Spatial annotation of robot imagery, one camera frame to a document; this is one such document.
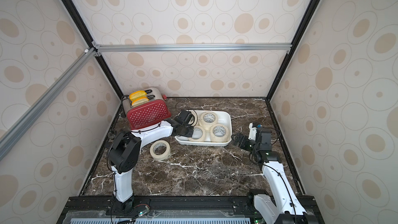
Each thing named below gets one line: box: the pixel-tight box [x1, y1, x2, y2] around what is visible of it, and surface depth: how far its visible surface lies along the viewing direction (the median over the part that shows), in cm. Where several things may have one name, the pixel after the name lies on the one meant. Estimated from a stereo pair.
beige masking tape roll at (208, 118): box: [200, 111, 219, 130], surface depth 105 cm
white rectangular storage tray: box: [174, 109, 233, 147], surface depth 97 cm
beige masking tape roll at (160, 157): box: [149, 140, 172, 161], surface depth 90 cm
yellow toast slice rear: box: [129, 90, 148, 101], surface depth 95 cm
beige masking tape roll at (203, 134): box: [188, 125, 207, 143], surface depth 94 cm
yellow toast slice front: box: [131, 96, 150, 106], surface depth 92 cm
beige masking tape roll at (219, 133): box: [209, 123, 231, 143], surface depth 96 cm
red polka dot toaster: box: [122, 87, 172, 131], surface depth 97 cm
